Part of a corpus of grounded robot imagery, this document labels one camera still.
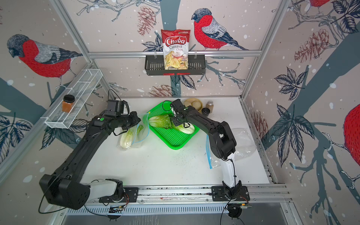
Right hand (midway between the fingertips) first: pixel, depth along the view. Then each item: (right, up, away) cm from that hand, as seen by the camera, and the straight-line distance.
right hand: (176, 119), depth 95 cm
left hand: (-18, +3, -18) cm, 26 cm away
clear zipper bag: (-22, -8, -21) cm, 31 cm away
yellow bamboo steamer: (+14, +12, +14) cm, 23 cm away
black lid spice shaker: (+20, +5, 0) cm, 21 cm away
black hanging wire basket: (-16, +37, -1) cm, 41 cm away
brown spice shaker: (+25, +10, +8) cm, 28 cm away
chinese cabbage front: (-32, -11, -7) cm, 34 cm away
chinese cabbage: (-9, -1, -1) cm, 9 cm away
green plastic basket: (-2, -13, 0) cm, 13 cm away
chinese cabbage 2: (+6, -4, -16) cm, 17 cm away
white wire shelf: (-59, +20, -11) cm, 63 cm away
